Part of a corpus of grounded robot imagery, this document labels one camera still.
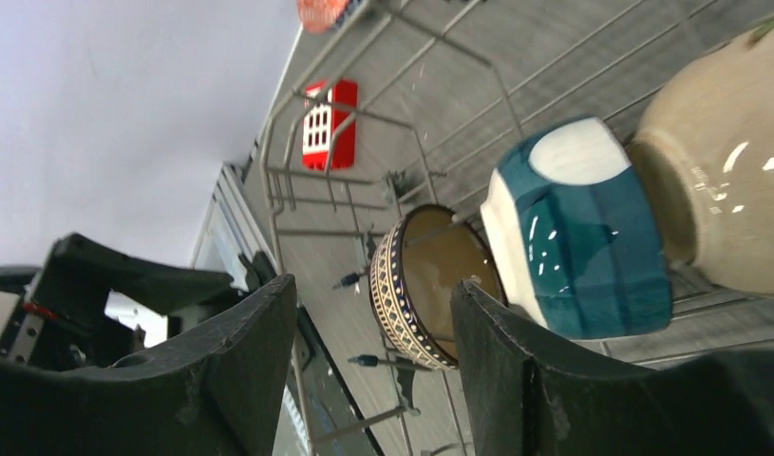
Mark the grey wire dish rack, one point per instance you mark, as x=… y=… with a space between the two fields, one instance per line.
x=445 y=90

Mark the teal and white bowl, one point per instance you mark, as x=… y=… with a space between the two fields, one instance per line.
x=573 y=237

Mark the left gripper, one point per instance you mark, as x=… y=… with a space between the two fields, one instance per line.
x=54 y=317

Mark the red toy block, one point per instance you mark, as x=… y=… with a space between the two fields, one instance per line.
x=322 y=122

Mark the brown ribbed bowl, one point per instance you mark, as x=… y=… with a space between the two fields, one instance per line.
x=411 y=276

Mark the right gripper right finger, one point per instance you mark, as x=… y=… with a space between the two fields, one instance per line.
x=529 y=391

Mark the beige bowl lower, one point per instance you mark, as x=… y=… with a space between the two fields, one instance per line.
x=704 y=151

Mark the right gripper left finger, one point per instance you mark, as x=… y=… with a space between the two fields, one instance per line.
x=213 y=390

